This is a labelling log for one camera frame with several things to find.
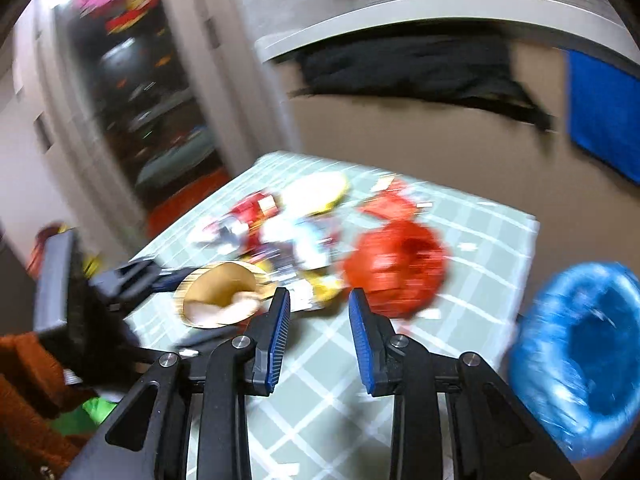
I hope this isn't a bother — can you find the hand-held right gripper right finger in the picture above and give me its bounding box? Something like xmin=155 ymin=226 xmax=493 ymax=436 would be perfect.
xmin=348 ymin=287 xmax=583 ymax=480

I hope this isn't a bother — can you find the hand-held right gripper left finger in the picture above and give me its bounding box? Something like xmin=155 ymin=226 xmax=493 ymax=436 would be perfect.
xmin=60 ymin=287 xmax=292 ymax=480

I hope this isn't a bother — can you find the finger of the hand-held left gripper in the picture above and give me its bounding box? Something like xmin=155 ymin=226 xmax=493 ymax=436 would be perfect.
xmin=94 ymin=257 xmax=187 ymax=304
xmin=174 ymin=326 xmax=237 ymax=357

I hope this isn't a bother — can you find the brown paper bowl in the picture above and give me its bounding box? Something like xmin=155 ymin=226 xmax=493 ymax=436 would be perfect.
xmin=172 ymin=261 xmax=273 ymax=330

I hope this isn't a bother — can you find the red plastic bag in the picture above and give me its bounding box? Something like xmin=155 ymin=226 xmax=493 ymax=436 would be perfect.
xmin=342 ymin=179 xmax=452 ymax=320

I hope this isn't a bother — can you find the blue and white wrapper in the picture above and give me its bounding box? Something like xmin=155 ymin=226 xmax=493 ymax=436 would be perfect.
xmin=260 ymin=214 xmax=342 ymax=272

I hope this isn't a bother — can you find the blue-lined waste bin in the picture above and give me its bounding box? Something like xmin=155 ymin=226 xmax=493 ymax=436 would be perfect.
xmin=507 ymin=260 xmax=640 ymax=463

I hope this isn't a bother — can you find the person's left forearm brown sleeve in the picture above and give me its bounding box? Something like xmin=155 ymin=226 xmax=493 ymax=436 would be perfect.
xmin=0 ymin=332 xmax=98 ymax=480

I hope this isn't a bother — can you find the green checked tablecloth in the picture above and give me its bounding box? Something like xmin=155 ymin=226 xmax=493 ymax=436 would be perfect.
xmin=120 ymin=152 xmax=541 ymax=480

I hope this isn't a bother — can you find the green plastic bag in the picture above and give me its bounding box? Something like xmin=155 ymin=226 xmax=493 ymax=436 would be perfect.
xmin=52 ymin=394 xmax=122 ymax=442

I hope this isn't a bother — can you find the red object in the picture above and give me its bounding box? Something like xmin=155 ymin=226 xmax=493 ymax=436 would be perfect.
xmin=27 ymin=221 xmax=77 ymax=282

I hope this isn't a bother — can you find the red snack packet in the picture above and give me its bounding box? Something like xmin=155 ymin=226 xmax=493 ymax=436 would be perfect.
xmin=227 ymin=191 xmax=282 ymax=242

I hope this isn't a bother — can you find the round white yellow-rimmed lid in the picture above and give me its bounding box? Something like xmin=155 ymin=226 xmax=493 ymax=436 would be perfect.
xmin=282 ymin=172 xmax=351 ymax=216

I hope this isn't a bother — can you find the glass door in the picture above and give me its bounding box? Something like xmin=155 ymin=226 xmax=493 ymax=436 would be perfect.
xmin=47 ymin=0 xmax=232 ymax=228

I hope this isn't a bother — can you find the red window sticker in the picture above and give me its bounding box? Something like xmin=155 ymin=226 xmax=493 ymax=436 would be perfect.
xmin=102 ymin=0 xmax=161 ymax=36

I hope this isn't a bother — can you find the black cloth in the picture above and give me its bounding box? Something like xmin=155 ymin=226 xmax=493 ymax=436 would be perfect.
xmin=287 ymin=30 xmax=558 ymax=134

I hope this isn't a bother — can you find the blue cloth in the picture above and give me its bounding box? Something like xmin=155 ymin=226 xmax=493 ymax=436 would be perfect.
xmin=565 ymin=50 xmax=640 ymax=184

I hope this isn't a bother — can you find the white windowsill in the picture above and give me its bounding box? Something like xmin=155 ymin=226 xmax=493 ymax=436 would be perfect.
xmin=255 ymin=0 xmax=640 ymax=63

